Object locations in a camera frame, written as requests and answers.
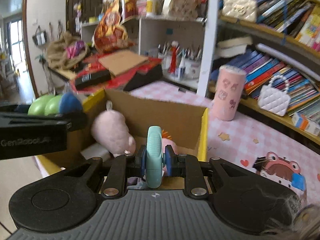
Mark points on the green caterpillar toy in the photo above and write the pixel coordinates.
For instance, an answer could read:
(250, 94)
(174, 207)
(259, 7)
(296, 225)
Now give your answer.
(55, 104)

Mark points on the blue toy block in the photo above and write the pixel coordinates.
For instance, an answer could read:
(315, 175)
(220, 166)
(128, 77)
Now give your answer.
(298, 182)

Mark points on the red cartoon paper decoration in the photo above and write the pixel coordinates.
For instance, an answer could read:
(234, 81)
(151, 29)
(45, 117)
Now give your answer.
(110, 34)

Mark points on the cream quilted purse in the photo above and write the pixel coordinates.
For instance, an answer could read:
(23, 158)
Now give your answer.
(245, 10)

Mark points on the white cubby shelf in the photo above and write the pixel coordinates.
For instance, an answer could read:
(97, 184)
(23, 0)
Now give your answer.
(152, 34)

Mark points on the teal round case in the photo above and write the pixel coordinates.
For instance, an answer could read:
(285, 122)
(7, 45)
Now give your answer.
(153, 169)

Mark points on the white quilted pearl purse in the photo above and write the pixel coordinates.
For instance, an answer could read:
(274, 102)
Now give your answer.
(274, 100)

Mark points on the brown flat cardboard sheet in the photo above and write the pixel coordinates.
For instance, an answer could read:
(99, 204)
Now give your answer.
(121, 61)

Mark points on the small pink plush chick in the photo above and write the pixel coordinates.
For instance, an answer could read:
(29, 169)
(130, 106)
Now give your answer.
(167, 140)

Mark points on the black rectangular box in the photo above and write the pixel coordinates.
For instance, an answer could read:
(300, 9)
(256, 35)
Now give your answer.
(92, 79)

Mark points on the orange white blue carton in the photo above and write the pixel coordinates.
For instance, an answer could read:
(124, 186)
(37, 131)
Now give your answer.
(302, 122)

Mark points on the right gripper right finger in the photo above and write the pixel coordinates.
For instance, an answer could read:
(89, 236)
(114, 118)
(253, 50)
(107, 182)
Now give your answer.
(187, 167)

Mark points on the wooden bookshelf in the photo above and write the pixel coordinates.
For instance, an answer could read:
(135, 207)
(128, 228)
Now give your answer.
(284, 40)

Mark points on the yellow cardboard box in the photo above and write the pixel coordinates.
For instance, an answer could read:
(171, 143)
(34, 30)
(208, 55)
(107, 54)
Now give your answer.
(86, 179)

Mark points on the pink printed table mat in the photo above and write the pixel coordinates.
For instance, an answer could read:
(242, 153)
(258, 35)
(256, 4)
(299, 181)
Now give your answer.
(242, 140)

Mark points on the pink cylindrical container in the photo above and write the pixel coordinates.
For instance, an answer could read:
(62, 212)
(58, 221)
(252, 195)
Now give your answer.
(228, 91)

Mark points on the large pink plush toy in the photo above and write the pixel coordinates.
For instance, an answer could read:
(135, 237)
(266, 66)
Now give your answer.
(109, 129)

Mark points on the brown plush blanket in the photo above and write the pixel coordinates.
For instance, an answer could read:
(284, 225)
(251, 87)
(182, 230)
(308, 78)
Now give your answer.
(66, 52)

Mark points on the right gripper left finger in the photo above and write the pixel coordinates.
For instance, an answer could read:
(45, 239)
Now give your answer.
(119, 169)

